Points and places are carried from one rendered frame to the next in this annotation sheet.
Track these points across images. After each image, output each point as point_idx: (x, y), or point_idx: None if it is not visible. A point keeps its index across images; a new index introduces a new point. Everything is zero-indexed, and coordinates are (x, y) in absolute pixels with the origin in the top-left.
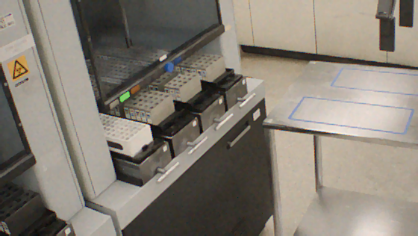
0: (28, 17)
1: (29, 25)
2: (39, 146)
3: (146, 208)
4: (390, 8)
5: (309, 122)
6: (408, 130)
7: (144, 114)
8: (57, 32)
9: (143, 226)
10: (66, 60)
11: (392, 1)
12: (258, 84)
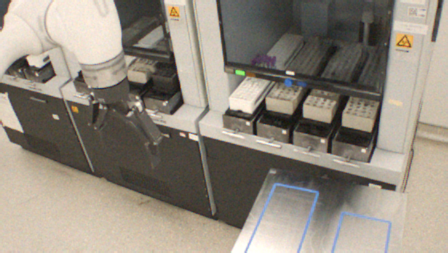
0: None
1: None
2: (179, 57)
3: (222, 141)
4: (90, 120)
5: (266, 198)
6: None
7: None
8: (202, 6)
9: (218, 148)
10: (206, 25)
11: (91, 117)
12: (389, 169)
